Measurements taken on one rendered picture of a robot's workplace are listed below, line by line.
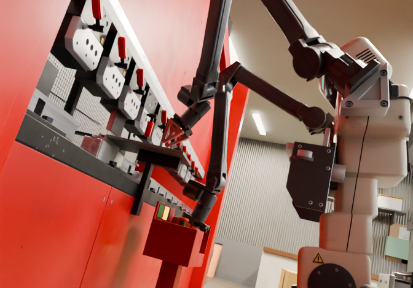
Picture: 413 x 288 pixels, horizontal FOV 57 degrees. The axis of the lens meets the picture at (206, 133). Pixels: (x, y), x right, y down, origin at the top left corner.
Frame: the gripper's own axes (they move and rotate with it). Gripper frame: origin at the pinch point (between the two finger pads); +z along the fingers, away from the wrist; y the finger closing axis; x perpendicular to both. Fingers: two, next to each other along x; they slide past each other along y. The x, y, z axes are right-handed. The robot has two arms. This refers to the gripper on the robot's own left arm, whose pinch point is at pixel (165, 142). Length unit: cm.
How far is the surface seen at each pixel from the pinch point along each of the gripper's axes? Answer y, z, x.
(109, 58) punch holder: 29.5, -4.8, -19.4
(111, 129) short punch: 4.1, 9.7, -15.6
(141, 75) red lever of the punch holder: 10.5, -10.2, -19.0
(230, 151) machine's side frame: -216, -46, -27
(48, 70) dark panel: -26, 11, -74
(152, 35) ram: 3.4, -24.9, -31.8
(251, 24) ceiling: -303, -200, -140
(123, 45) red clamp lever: 30.4, -10.1, -18.7
